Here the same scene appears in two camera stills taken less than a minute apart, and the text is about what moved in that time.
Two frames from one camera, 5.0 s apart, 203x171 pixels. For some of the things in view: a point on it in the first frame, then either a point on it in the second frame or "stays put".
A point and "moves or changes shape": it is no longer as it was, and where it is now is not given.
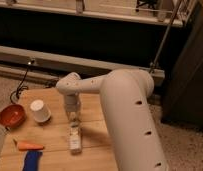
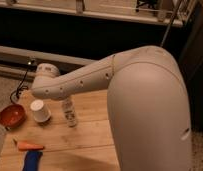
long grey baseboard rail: (49, 66) stays put
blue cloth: (31, 160) stays put
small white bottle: (75, 138) moves or changes shape
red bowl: (12, 116) stays put
